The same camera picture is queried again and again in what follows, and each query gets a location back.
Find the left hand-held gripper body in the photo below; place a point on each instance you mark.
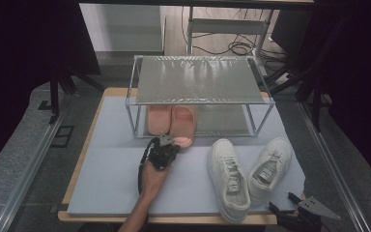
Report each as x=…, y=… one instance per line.
x=162, y=154

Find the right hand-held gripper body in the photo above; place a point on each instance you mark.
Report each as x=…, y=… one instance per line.
x=315, y=209

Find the pink slipper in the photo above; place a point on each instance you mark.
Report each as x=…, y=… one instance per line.
x=158, y=121
x=183, y=124

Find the metal two-tier shoe rack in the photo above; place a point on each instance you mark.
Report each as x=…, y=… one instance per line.
x=199, y=80

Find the person's left hand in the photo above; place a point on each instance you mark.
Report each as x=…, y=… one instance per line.
x=153, y=180

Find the white sneaker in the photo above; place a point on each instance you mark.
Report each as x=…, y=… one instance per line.
x=270, y=167
x=228, y=180

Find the blue-grey mat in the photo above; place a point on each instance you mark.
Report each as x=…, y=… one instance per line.
x=109, y=180

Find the wooden table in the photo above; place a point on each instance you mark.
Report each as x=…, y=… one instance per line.
x=180, y=220

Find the black tripod stand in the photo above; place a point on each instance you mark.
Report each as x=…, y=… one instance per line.
x=317, y=106
x=54, y=96

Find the white cabinet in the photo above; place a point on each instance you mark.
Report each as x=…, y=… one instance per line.
x=122, y=29

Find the dark curtain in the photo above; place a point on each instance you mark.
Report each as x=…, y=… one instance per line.
x=367, y=80
x=13, y=64

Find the grey metal stand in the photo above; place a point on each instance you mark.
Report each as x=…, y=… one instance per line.
x=225, y=25

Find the aluminium rail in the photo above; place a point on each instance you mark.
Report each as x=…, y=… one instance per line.
x=29, y=174
x=335, y=180

